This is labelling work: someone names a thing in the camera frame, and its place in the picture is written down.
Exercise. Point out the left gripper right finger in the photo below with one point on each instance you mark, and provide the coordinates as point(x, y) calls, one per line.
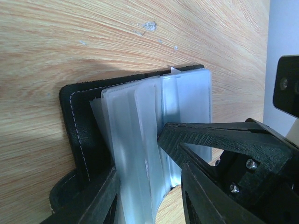
point(205, 203)

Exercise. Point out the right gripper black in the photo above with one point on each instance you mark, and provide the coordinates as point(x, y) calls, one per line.
point(259, 168)

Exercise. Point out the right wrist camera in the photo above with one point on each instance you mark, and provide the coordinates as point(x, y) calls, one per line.
point(286, 97)

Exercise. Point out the black card holder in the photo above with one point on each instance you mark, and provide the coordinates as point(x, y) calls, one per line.
point(116, 122)

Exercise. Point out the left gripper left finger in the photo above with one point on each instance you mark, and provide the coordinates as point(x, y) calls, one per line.
point(94, 205)

